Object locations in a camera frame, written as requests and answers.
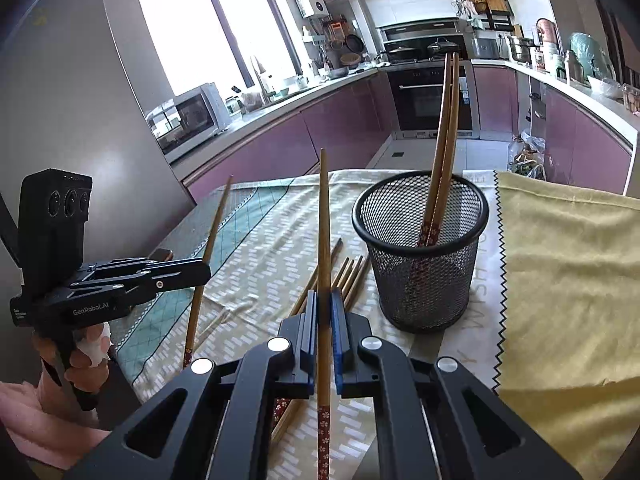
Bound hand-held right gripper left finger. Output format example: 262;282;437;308
62;290;321;480

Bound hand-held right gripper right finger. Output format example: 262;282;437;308
330;290;586;480

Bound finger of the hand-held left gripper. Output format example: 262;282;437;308
70;258;212;306
80;257;175;281

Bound red-tipped wooden chopstick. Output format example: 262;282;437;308
425;51;461;248
316;148;334;480
182;175;234;367
417;52;453;248

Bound bunch of wooden chopsticks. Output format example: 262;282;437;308
270;237;372;443

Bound black mesh holder cup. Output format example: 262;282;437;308
351;170;490;333

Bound person's left forearm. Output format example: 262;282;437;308
0;375;113;471

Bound person's left hand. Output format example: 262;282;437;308
31;321;112;410

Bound patterned tablecloth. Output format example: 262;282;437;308
107;167;506;480

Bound white finger bandage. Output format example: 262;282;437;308
82;322;112;363

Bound grey refrigerator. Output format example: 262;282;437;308
0;0;197;271

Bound white microwave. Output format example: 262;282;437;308
146;83;232;157

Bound purple kitchen cabinets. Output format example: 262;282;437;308
165;62;638;201

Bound kitchen faucet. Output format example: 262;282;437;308
251;55;273;106

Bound kitchen window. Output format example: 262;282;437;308
134;0;303;111

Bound yellow cloth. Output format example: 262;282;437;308
492;170;640;466

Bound black built-in oven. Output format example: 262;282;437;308
386;61;476;134

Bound plastic bags of vegetables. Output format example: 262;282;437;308
506;131;549;179

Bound black lidded pot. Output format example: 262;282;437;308
426;36;461;57

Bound black range hood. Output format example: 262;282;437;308
376;18;468;50

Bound steel stock pot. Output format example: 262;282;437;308
507;34;537;64

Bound black countertop shelf rack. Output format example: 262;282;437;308
452;0;516;32

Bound pink kettle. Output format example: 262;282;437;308
536;18;559;48

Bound teal plastic bag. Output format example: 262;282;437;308
570;31;615;81

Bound wall rack with cookware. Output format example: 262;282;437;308
320;15;362;68

